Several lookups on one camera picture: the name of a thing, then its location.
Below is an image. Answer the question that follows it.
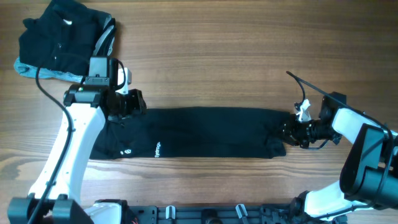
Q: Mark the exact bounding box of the dark green polo shirt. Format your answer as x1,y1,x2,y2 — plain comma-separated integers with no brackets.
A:
90,107,290,160

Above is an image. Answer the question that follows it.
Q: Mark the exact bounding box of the grey clip on base rail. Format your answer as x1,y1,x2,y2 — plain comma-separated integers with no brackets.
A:
165,205,176,220

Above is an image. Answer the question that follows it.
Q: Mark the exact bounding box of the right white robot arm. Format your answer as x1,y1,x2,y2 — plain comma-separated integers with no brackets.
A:
277,92,397,223

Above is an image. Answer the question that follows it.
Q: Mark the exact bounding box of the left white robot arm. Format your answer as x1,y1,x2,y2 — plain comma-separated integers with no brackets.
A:
7,84,146,223

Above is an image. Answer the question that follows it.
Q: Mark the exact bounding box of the folded black grey-trimmed garment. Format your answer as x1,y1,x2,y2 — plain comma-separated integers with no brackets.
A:
93,10,117,56

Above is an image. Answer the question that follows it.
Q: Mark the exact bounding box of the folded black polo shirt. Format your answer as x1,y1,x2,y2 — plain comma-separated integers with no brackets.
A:
19,0,110,76

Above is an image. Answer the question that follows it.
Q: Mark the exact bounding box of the folded light blue garment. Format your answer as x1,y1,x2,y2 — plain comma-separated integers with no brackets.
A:
14,57,83,83

